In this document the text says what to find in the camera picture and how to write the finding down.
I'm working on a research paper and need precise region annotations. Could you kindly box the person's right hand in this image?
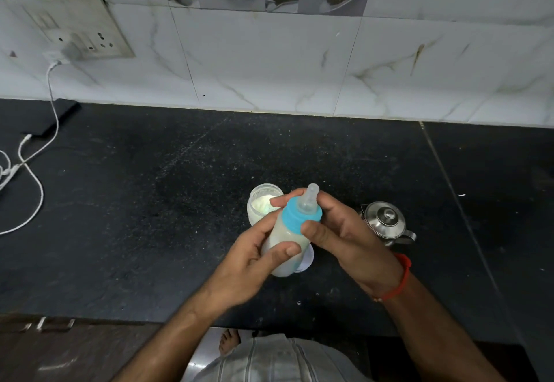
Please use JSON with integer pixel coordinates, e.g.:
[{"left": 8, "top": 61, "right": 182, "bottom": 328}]
[{"left": 269, "top": 188, "right": 406, "bottom": 298}]

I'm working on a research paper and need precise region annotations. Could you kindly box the person's left hand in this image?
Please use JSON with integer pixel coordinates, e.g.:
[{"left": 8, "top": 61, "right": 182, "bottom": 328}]
[{"left": 203, "top": 211, "right": 302, "bottom": 309}]

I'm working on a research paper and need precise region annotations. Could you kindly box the small steel pot with lid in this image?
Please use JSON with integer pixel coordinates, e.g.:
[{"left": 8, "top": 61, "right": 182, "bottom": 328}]
[{"left": 359, "top": 201, "right": 417, "bottom": 248}]

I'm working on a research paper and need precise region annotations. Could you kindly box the lilac jar lid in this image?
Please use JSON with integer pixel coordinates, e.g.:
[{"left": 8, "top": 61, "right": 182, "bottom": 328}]
[{"left": 298, "top": 249, "right": 315, "bottom": 274}]

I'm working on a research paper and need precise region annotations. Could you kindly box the clear plastic baby bottle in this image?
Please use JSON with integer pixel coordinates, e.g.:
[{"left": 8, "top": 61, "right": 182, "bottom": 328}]
[{"left": 261, "top": 217, "right": 312, "bottom": 278}]

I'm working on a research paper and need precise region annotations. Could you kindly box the blue bottle cap with nipple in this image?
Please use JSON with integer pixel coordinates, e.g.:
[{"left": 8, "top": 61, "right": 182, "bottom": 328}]
[{"left": 281, "top": 183, "right": 323, "bottom": 234}]

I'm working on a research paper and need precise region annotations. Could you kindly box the glass milk powder jar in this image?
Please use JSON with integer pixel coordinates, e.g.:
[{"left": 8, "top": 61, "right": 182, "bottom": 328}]
[{"left": 246, "top": 183, "right": 285, "bottom": 227}]

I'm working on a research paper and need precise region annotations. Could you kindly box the person's left forearm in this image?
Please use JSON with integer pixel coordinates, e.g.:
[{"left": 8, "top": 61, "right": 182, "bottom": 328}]
[{"left": 110, "top": 289, "right": 237, "bottom": 382}]

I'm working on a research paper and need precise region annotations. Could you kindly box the person's right forearm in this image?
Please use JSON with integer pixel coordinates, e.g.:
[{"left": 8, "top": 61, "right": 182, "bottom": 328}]
[{"left": 380, "top": 273, "right": 507, "bottom": 382}]

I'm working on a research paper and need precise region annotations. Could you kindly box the person's foot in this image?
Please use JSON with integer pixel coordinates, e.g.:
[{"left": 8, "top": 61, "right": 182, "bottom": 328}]
[{"left": 218, "top": 328, "right": 241, "bottom": 357}]

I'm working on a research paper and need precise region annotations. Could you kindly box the grey striped shirt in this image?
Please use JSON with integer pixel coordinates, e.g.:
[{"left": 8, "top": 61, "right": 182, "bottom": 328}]
[{"left": 192, "top": 333, "right": 373, "bottom": 382}]

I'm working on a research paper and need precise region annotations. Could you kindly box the dark wooden cabinet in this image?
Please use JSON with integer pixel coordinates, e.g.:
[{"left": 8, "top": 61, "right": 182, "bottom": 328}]
[{"left": 0, "top": 314, "right": 191, "bottom": 382}]

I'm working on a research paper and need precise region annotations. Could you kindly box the black phone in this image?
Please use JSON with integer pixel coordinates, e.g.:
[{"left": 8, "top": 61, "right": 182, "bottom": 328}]
[{"left": 24, "top": 99, "right": 82, "bottom": 137}]

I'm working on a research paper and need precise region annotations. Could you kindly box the white charger plug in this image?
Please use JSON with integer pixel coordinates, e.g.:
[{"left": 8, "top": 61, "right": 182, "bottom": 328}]
[{"left": 43, "top": 46, "right": 83, "bottom": 66}]

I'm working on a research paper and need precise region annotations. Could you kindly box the red thread bracelet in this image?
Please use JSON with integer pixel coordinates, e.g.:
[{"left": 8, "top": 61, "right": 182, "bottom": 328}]
[{"left": 373, "top": 253, "right": 412, "bottom": 302}]

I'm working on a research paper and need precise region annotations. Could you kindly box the metal cabinet handle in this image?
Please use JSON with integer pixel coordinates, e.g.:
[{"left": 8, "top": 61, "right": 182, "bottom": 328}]
[
  {"left": 0, "top": 319, "right": 33, "bottom": 333},
  {"left": 36, "top": 316, "right": 77, "bottom": 333}
]

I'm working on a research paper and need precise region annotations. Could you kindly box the white charging cable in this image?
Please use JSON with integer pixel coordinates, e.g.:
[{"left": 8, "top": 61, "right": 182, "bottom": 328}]
[
  {"left": 0, "top": 62, "right": 61, "bottom": 188},
  {"left": 0, "top": 134, "right": 45, "bottom": 236}
]

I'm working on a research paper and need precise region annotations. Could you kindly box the grey wall socket plate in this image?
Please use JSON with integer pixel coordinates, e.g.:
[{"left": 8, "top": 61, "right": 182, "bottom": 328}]
[{"left": 2, "top": 0, "right": 136, "bottom": 61}]

